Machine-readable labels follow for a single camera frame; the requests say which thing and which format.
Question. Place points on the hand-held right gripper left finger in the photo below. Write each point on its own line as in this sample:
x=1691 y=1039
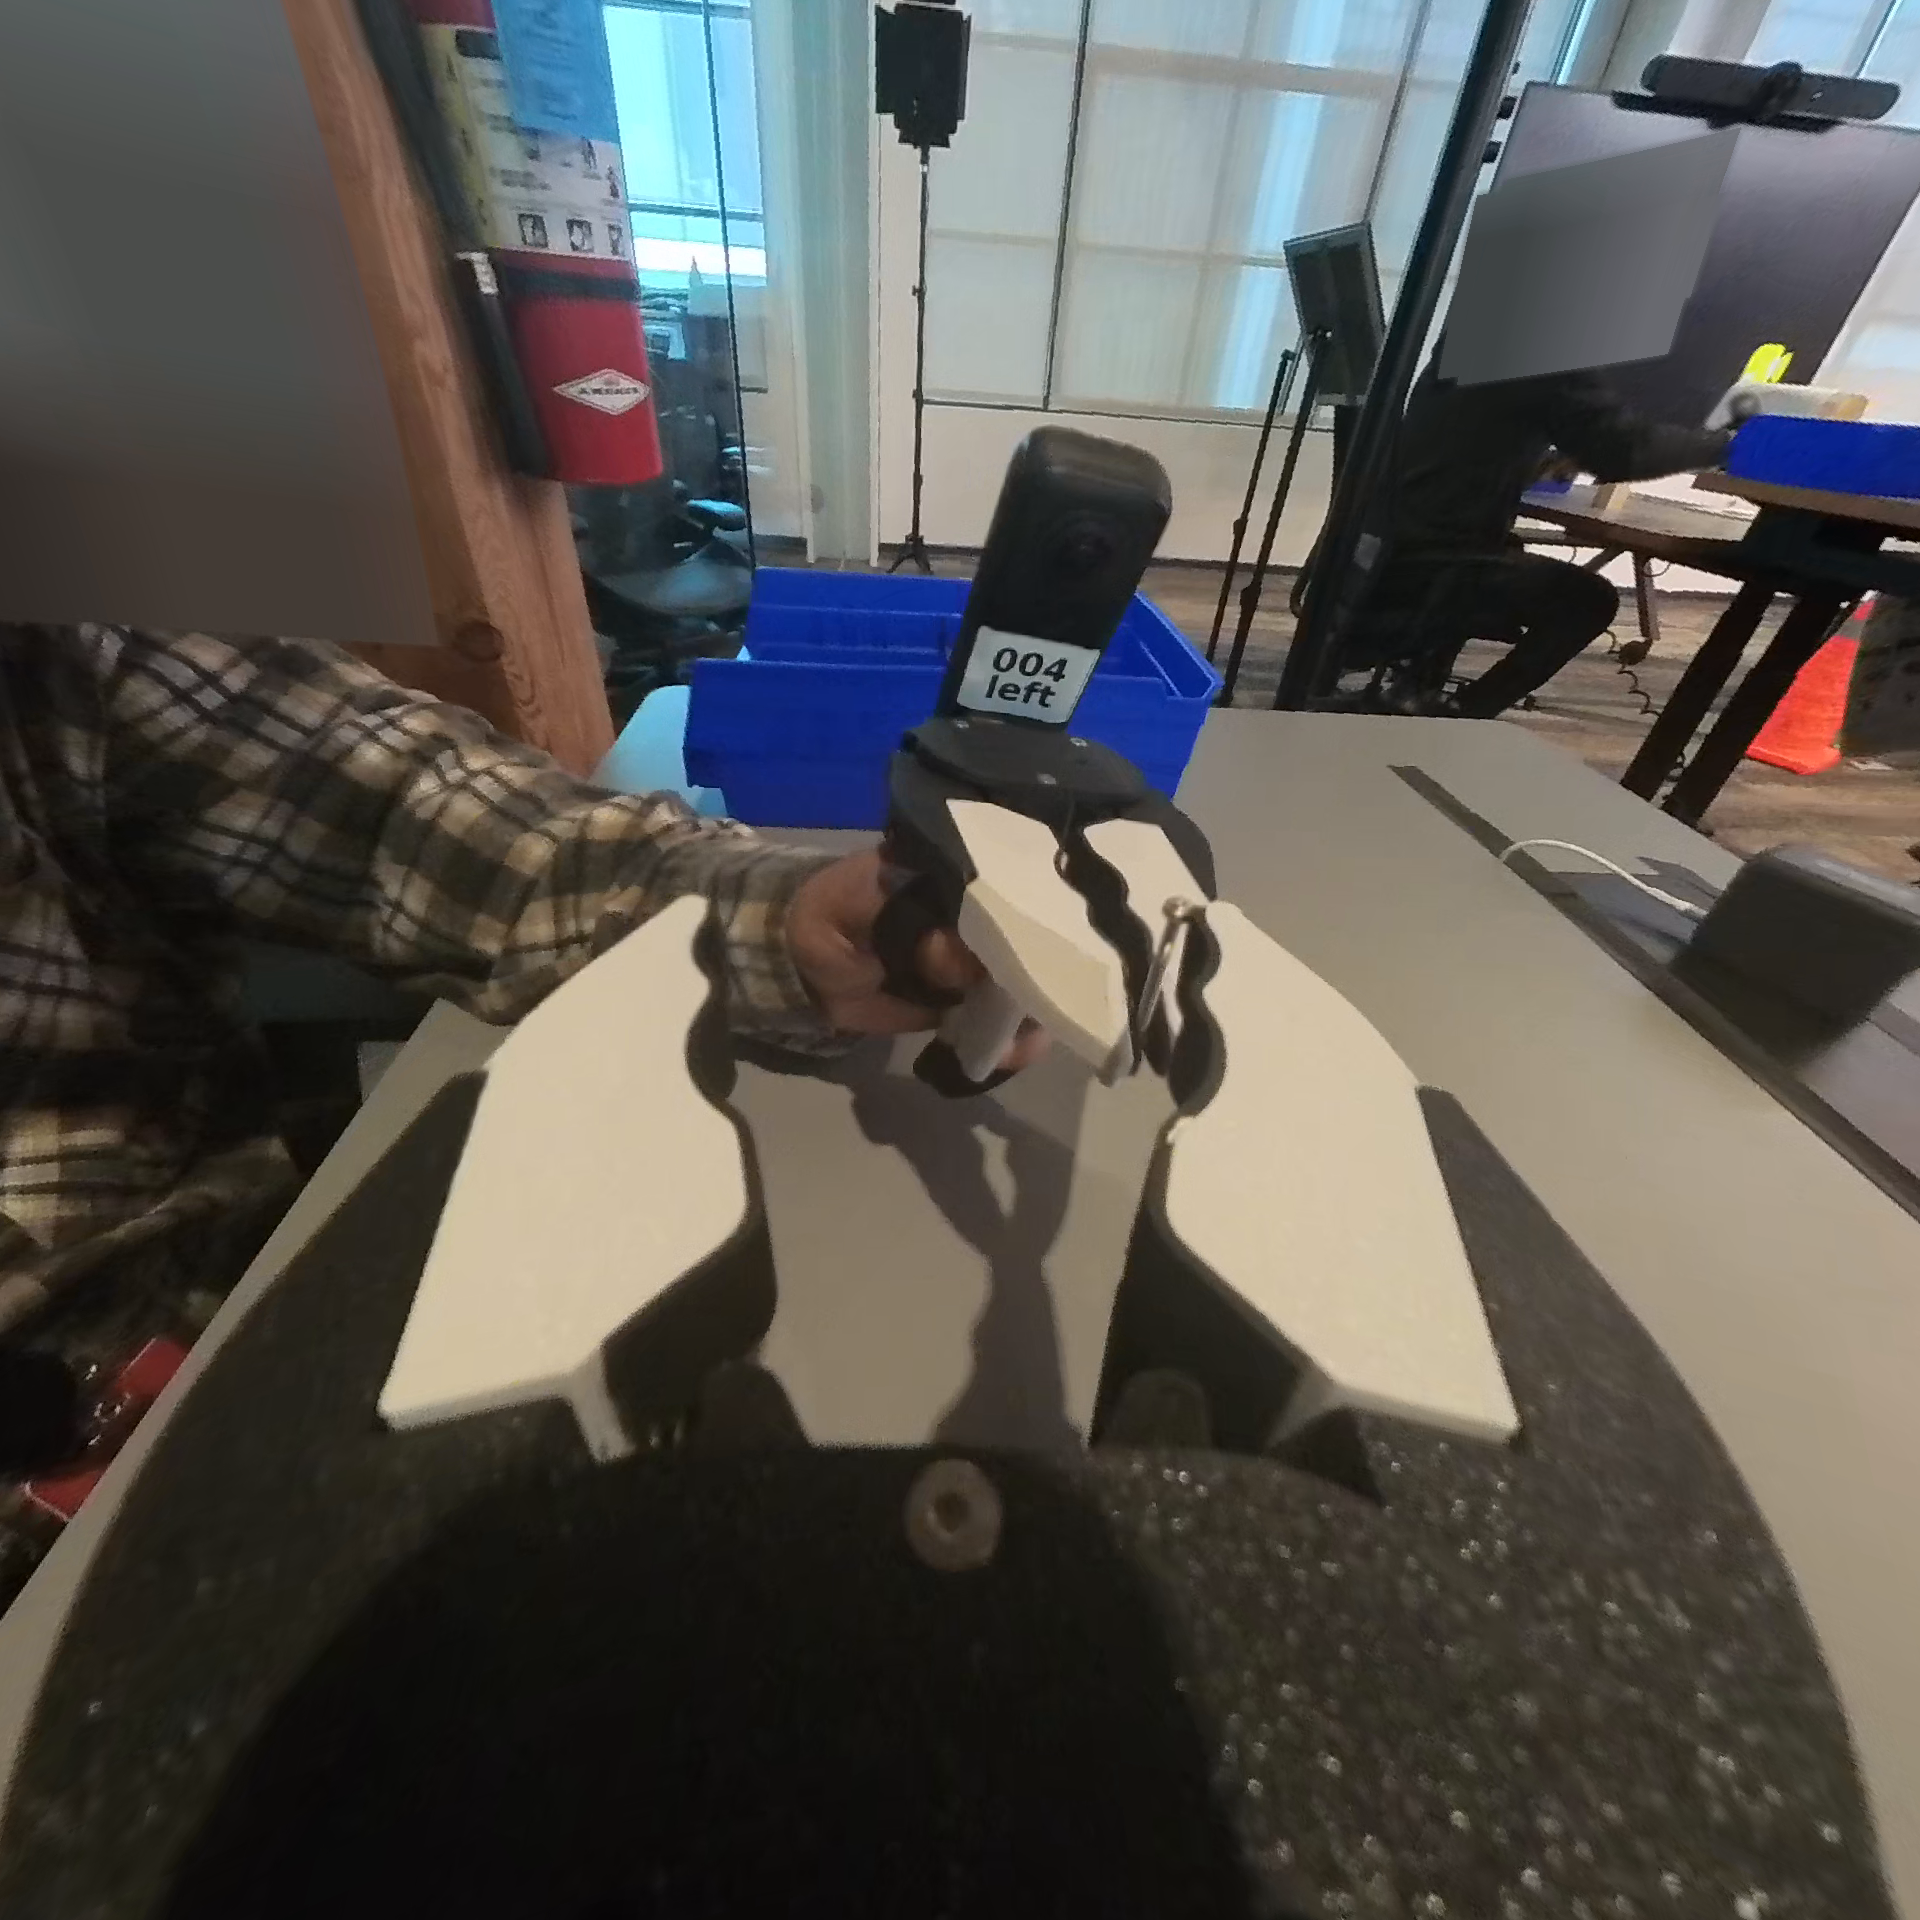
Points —
x=557 y=1170

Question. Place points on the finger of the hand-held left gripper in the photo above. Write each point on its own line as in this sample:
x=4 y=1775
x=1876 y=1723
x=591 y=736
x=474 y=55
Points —
x=1037 y=944
x=1132 y=930

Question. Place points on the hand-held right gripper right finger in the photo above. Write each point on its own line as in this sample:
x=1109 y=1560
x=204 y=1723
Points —
x=1320 y=1200

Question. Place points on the small metal bolt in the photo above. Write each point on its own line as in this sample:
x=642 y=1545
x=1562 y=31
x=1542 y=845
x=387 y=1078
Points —
x=1165 y=968

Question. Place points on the blue plastic bin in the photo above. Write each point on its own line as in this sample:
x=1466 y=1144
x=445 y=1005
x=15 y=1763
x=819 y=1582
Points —
x=810 y=721

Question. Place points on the person's left forearm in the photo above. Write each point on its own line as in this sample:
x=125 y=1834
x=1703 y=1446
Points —
x=525 y=839

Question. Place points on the person's left hand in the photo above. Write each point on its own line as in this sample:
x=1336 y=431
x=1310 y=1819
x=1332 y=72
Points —
x=839 y=961

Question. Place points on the black office chair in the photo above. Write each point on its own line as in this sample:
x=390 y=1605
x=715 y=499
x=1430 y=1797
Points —
x=692 y=555

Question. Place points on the red packet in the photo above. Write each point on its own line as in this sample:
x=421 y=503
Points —
x=119 y=1395

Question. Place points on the dark grey power box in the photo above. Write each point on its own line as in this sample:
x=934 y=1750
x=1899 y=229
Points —
x=1800 y=944

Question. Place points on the small monitor on tripod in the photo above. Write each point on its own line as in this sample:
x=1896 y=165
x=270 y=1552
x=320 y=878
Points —
x=1336 y=294

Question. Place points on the red fire extinguisher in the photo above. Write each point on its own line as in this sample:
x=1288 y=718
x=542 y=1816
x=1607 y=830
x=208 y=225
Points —
x=599 y=376

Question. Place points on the black metal pole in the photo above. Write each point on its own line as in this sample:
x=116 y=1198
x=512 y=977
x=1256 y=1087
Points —
x=1452 y=225

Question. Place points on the black light panel on stand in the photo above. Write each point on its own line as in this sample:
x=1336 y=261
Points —
x=919 y=67

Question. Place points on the wooden desk with black legs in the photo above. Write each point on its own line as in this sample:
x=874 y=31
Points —
x=1770 y=517

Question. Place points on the blue paper notice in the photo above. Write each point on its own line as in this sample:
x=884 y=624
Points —
x=557 y=61

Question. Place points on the blue tray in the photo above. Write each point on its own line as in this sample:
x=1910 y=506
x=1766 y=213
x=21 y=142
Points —
x=1830 y=450

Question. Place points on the large black monitor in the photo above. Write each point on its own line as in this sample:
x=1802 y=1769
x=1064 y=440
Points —
x=1830 y=240

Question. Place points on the black webcam bar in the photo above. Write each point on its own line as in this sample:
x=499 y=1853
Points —
x=1757 y=88

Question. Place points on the wooden post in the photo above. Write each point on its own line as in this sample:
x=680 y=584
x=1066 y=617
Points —
x=511 y=630

